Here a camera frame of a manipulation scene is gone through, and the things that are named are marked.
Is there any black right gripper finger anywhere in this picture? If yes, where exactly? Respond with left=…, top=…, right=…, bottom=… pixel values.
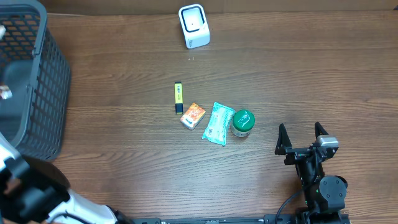
left=275, top=123, right=292, bottom=155
left=315, top=122, right=328, bottom=138

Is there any green lid jar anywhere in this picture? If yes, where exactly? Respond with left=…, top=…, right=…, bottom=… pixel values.
left=231, top=110, right=255, bottom=138

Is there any teal tissue pack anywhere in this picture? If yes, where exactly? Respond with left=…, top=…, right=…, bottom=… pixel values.
left=201, top=102, right=235, bottom=146

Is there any orange snack box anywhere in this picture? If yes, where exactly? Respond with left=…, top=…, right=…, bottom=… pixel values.
left=180, top=103, right=206, bottom=130

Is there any yellow black marker pen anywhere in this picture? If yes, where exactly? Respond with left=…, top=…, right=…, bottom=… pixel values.
left=174, top=82, right=183, bottom=114

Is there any beige PanTree snack pouch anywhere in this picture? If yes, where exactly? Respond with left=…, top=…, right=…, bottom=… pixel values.
left=0, top=85, right=12, bottom=100

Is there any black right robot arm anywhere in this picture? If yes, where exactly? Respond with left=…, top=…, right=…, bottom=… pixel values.
left=274, top=122, right=350, bottom=224

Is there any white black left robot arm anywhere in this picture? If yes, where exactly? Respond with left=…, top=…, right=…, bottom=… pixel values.
left=1, top=136, right=133, bottom=224

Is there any white barcode scanner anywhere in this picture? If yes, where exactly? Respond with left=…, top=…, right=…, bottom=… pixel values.
left=178, top=4, right=210, bottom=49

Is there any grey plastic mesh basket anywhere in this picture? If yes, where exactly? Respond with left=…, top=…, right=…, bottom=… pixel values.
left=1, top=1, right=72, bottom=161

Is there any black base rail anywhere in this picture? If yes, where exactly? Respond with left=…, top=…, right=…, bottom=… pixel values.
left=131, top=214, right=351, bottom=224

